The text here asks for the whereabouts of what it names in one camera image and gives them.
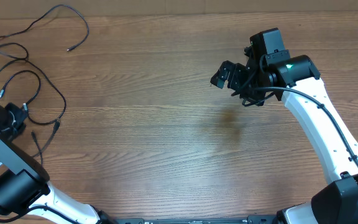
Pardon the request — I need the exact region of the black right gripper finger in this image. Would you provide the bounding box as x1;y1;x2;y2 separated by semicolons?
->
231;90;265;107
210;60;235;89

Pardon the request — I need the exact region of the black audio cable thin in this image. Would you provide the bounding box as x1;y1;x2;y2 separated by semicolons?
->
29;119;62;167

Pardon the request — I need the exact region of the black USB cable thin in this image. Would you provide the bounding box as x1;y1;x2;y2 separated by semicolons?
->
0;4;90;60

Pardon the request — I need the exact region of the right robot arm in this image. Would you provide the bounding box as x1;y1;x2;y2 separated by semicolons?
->
211;28;358;223

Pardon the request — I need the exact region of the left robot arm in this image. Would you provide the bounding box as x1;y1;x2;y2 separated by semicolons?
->
0;103;115;223

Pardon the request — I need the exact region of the cardboard wall panel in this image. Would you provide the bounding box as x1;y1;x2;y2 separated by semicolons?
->
0;0;358;19

